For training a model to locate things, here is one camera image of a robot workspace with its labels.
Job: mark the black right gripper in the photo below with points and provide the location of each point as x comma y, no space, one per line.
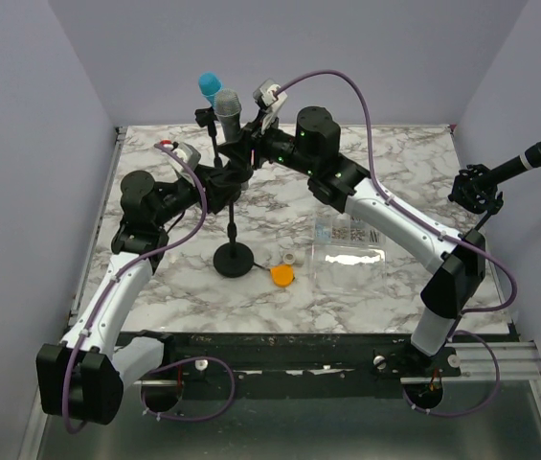
253,138

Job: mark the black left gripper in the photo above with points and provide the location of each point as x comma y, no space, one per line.
218,192

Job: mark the silver microphone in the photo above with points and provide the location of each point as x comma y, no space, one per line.
227,110

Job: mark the black fork clip mic stand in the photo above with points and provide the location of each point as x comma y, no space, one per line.
206,118

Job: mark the blue microphone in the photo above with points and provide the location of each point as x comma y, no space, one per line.
209,85

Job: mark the black ring clip mic stand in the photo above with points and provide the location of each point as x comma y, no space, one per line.
233,259

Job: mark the black shock mount mic stand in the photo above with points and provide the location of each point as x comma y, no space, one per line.
474,198

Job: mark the black microphone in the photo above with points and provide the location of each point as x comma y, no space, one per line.
528,160

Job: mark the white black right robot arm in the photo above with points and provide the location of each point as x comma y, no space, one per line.
456,261

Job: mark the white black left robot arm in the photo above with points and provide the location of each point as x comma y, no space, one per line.
82,378

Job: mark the white plastic fitting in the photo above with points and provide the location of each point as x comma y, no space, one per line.
299,258

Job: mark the clear plastic screw box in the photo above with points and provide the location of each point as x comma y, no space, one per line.
347,257

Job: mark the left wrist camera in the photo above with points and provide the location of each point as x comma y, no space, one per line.
184,158

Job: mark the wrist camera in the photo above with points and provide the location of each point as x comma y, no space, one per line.
184,158
269,100

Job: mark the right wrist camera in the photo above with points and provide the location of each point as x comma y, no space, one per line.
269,100

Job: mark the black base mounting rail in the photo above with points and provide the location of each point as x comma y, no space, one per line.
287,366

